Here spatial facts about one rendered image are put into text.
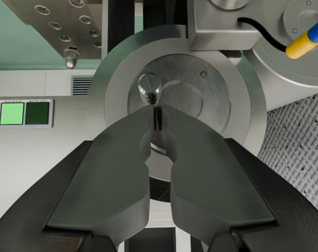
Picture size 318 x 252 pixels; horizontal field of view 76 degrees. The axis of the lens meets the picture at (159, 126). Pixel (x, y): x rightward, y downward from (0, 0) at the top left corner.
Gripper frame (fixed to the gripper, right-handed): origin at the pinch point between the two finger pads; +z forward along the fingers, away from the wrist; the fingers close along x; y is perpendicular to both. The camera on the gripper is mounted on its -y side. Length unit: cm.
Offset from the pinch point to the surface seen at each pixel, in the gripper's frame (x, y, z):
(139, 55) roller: -1.3, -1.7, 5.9
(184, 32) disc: 2.4, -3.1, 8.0
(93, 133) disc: -5.0, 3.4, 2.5
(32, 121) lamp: -29.5, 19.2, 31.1
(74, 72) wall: -117, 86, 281
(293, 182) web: 19.1, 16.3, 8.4
